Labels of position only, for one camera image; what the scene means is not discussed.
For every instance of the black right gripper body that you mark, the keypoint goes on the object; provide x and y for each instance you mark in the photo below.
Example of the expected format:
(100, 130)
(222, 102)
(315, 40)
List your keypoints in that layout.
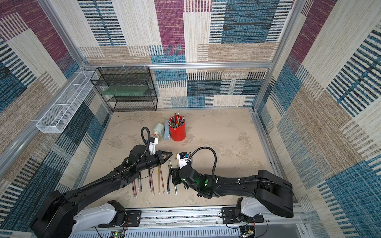
(174, 175)

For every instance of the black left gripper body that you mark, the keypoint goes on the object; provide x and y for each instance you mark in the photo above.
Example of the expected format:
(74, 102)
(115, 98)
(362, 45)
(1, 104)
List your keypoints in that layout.
(152, 162)

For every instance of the dark blue pencil clear cap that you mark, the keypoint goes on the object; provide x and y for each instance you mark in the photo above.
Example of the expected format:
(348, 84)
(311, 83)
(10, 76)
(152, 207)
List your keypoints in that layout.
(168, 180)

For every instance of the red striped pencil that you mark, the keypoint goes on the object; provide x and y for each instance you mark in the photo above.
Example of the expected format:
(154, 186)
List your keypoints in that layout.
(135, 189)

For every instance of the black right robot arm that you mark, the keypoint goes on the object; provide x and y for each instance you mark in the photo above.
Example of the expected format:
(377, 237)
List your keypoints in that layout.
(273, 192)

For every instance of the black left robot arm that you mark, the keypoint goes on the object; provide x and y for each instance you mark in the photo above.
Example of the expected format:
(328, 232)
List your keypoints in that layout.
(64, 214)

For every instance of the light blue eraser box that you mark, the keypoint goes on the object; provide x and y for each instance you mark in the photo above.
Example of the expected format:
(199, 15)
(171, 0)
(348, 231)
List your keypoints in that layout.
(167, 131)

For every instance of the red pencil holder cup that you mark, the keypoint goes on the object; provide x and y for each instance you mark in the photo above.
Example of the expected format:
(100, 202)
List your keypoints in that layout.
(177, 128)

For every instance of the green board on shelf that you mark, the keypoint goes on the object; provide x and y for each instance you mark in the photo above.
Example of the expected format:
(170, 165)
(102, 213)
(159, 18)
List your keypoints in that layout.
(125, 91)

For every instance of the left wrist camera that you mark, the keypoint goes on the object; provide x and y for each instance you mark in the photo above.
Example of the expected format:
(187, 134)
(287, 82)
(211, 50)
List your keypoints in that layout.
(152, 145)

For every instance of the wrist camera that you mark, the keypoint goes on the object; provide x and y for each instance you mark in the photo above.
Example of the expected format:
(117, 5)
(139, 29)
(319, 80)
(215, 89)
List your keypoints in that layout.
(184, 159)
(152, 145)

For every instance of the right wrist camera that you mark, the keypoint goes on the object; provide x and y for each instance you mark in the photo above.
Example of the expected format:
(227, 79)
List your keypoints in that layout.
(184, 159)

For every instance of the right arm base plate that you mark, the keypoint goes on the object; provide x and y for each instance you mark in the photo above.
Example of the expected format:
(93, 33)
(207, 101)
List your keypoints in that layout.
(231, 215)

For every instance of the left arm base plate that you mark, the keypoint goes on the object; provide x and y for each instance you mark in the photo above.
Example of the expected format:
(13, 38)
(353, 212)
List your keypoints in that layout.
(132, 218)

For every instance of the black wire mesh shelf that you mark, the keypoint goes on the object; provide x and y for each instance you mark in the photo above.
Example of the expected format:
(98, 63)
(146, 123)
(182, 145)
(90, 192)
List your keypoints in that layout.
(106, 77)

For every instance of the white wire mesh basket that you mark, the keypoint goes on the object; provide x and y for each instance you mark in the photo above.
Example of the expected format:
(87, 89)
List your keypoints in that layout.
(58, 116)

